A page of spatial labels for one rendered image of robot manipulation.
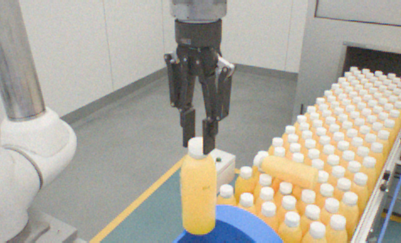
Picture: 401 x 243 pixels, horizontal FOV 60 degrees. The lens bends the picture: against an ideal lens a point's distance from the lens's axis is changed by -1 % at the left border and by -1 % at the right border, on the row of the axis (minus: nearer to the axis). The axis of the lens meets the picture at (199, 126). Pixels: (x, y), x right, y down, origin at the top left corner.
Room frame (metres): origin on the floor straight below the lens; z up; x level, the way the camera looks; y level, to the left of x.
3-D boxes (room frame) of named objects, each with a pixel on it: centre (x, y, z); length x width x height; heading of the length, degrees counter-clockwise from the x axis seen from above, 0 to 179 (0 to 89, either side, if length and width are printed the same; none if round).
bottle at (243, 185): (0.97, -0.16, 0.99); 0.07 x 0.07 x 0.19
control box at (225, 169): (1.01, -0.03, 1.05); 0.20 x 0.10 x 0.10; 144
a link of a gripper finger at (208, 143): (0.55, -0.02, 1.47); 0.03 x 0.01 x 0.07; 144
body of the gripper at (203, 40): (0.56, 0.00, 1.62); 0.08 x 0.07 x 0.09; 54
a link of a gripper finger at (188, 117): (0.57, 0.02, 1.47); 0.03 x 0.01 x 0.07; 144
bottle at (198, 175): (0.56, 0.00, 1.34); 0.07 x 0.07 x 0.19
